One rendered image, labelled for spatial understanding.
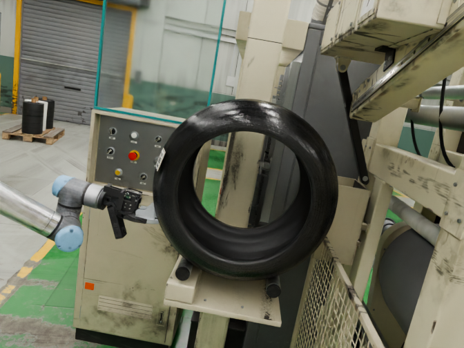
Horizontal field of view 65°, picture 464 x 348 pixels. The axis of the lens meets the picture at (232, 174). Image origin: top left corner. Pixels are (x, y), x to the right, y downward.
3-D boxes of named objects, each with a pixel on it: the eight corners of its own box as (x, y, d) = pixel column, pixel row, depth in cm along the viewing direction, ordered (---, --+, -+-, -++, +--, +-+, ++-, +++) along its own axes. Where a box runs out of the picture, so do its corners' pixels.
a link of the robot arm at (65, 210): (50, 242, 112) (58, 208, 110) (49, 228, 121) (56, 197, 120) (76, 244, 116) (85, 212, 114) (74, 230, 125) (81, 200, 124)
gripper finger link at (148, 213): (165, 211, 114) (137, 202, 114) (160, 228, 115) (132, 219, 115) (167, 208, 117) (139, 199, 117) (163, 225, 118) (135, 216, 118)
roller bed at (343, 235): (305, 238, 158) (320, 172, 151) (339, 244, 157) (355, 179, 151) (312, 258, 138) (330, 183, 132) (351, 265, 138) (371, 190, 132)
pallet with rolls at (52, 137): (22, 129, 750) (24, 92, 734) (64, 135, 772) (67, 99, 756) (1, 139, 637) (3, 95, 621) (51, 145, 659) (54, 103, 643)
